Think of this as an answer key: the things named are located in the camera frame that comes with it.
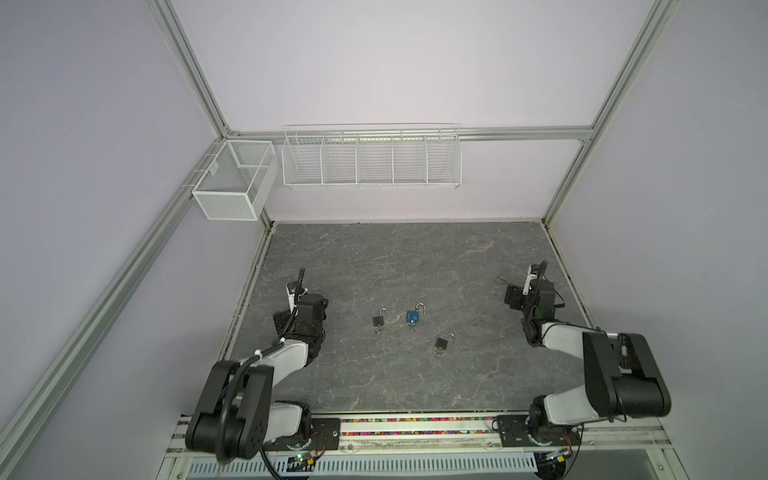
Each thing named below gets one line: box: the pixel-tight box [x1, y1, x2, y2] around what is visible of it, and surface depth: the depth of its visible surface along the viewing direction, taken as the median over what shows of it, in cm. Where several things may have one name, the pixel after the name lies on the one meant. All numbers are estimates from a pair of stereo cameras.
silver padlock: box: [372, 307, 389, 327], surface depth 96 cm
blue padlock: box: [406, 302, 426, 323], surface depth 96 cm
